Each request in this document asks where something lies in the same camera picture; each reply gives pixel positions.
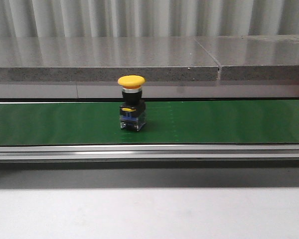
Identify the grey stone slab right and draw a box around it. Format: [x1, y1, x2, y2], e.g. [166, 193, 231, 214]
[196, 35, 299, 84]

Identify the grey stone slab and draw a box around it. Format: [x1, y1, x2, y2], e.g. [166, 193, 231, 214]
[0, 37, 218, 82]
[196, 35, 299, 84]

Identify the aluminium conveyor frame rail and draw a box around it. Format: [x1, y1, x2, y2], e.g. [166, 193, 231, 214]
[0, 144, 299, 163]

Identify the green conveyor belt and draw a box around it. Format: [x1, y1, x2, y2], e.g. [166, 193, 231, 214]
[0, 100, 299, 146]

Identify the yellow push button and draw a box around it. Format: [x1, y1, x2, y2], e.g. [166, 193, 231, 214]
[118, 75, 146, 131]

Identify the grey stone slab left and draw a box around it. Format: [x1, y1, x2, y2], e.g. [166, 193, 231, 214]
[0, 37, 218, 82]

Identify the white pleated curtain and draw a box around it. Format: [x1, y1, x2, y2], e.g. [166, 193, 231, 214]
[0, 0, 299, 37]

